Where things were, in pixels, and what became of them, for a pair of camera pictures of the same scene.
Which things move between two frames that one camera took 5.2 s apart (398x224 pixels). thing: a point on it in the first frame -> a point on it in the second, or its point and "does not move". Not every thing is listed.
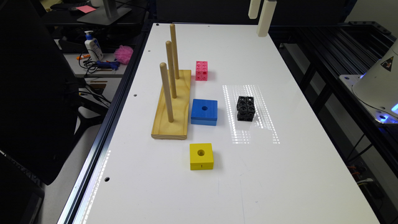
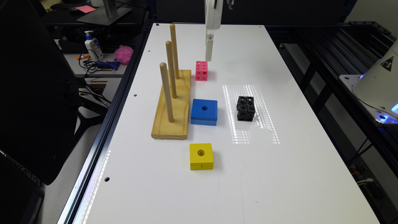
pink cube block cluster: [201, 70] does not move
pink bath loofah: [123, 54] does not move
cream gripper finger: [265, 17] -> [213, 17]
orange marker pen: [83, 56] does not move
